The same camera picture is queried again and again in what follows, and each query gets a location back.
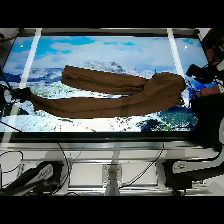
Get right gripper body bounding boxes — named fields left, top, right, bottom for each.
left=185, top=63, right=214, bottom=84

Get brown pants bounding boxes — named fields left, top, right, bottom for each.
left=28, top=64, right=188, bottom=120

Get heap of clothes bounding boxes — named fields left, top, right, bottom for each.
left=201, top=28, right=224, bottom=65

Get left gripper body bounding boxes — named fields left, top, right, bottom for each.
left=13, top=87, right=33, bottom=103

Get silver frame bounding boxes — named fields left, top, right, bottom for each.
left=0, top=139, right=224, bottom=197

